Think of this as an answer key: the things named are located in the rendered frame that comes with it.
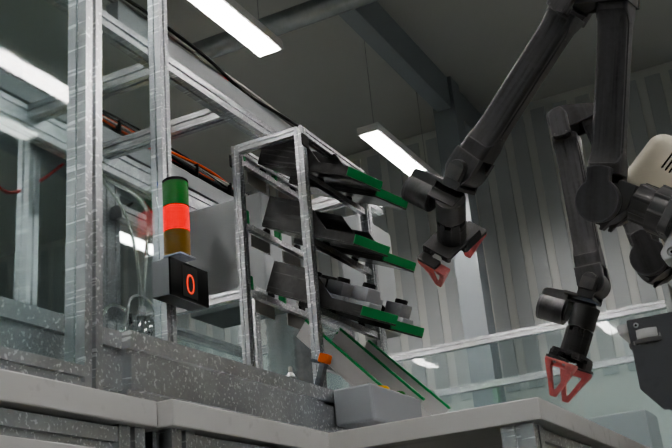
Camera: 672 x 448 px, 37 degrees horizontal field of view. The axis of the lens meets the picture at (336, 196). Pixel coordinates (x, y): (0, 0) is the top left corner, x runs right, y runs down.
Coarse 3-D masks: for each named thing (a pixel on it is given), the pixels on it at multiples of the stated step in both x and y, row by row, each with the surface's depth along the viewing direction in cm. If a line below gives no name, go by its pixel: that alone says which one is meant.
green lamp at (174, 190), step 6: (168, 180) 194; (174, 180) 193; (180, 180) 194; (162, 186) 195; (168, 186) 193; (174, 186) 193; (180, 186) 193; (186, 186) 195; (162, 192) 194; (168, 192) 193; (174, 192) 193; (180, 192) 193; (186, 192) 194; (162, 198) 194; (168, 198) 192; (174, 198) 192; (180, 198) 192; (186, 198) 194; (186, 204) 193
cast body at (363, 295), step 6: (354, 288) 220; (360, 288) 219; (366, 288) 218; (372, 288) 219; (354, 294) 219; (360, 294) 218; (366, 294) 217; (372, 294) 218; (378, 294) 220; (348, 300) 220; (354, 300) 219; (360, 300) 218; (366, 300) 217; (372, 300) 218; (378, 300) 220; (372, 306) 217; (378, 306) 218
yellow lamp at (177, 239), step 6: (174, 228) 190; (180, 228) 190; (168, 234) 190; (174, 234) 189; (180, 234) 190; (186, 234) 190; (168, 240) 189; (174, 240) 189; (180, 240) 189; (186, 240) 190; (168, 246) 189; (174, 246) 188; (180, 246) 189; (186, 246) 189; (168, 252) 188; (174, 252) 188; (186, 252) 189
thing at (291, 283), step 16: (272, 272) 231; (288, 272) 228; (304, 272) 226; (272, 288) 230; (288, 288) 227; (304, 288) 224; (320, 288) 222; (320, 304) 220; (336, 304) 218; (352, 304) 215; (384, 320) 219
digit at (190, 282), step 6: (186, 270) 187; (192, 270) 189; (186, 276) 187; (192, 276) 188; (186, 282) 186; (192, 282) 188; (186, 288) 186; (192, 288) 187; (186, 294) 185; (192, 294) 187
